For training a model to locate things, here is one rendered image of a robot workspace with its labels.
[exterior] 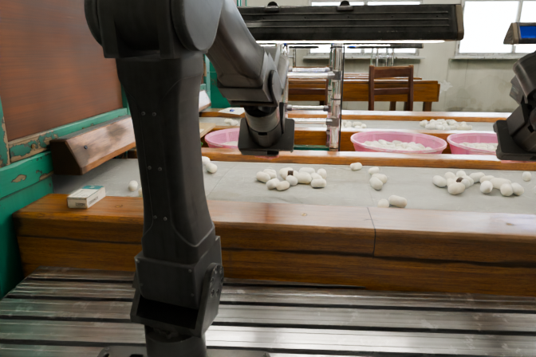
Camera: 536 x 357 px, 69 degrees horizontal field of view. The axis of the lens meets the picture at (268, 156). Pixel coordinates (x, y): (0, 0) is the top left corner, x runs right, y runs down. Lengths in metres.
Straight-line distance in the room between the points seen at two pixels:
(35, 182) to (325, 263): 0.53
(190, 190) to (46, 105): 0.53
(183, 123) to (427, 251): 0.42
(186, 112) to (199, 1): 0.09
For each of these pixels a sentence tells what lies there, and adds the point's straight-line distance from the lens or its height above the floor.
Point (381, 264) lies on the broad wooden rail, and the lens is 0.63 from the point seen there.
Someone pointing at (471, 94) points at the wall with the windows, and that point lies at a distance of 6.50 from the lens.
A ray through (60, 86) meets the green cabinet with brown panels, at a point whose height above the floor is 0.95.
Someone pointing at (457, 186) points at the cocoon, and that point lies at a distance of 0.87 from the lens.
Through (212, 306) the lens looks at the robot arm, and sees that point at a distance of 0.43.
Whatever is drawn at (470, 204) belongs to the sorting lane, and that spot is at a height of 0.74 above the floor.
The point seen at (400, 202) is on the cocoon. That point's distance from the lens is 0.76.
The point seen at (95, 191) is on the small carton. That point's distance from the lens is 0.74.
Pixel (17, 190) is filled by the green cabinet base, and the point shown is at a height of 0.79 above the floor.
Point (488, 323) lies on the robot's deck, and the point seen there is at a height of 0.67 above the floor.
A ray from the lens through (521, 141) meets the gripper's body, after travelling 0.78.
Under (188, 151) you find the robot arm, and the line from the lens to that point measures 0.37.
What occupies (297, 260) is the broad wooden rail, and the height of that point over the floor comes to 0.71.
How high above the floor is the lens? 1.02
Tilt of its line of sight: 15 degrees down
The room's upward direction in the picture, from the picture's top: straight up
